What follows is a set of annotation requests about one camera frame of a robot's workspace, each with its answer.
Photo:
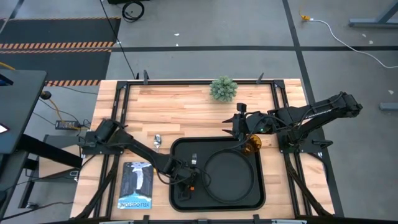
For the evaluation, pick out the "Yellowstone waterfall picture book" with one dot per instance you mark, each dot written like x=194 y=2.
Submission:
x=136 y=185

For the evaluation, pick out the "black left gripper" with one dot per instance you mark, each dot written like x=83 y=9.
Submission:
x=185 y=175

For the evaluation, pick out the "black desk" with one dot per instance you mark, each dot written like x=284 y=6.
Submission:
x=21 y=105

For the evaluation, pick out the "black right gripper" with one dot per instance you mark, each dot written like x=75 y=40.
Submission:
x=253 y=123

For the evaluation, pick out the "grey desk foot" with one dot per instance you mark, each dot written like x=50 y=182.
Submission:
x=373 y=22
x=388 y=106

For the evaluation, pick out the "silver metal spoon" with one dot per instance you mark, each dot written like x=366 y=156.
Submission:
x=157 y=141

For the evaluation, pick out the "amber faceted plastic cup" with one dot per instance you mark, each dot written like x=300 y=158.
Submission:
x=252 y=145

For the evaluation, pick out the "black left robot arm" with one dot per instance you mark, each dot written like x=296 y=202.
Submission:
x=140 y=151

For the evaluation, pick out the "black mat with hazard stripes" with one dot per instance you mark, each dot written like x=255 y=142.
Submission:
x=59 y=31
x=53 y=67

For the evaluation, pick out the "black power adapter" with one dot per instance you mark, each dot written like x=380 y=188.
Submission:
x=66 y=125

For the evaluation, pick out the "black serving tray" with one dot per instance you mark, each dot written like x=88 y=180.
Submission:
x=183 y=205

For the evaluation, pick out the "yellow power plug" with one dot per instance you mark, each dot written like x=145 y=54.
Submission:
x=304 y=17

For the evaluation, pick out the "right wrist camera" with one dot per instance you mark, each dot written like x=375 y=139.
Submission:
x=241 y=108

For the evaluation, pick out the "potted green artificial succulent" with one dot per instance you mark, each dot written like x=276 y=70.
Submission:
x=223 y=88

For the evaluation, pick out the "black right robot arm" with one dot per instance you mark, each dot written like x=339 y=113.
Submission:
x=320 y=113

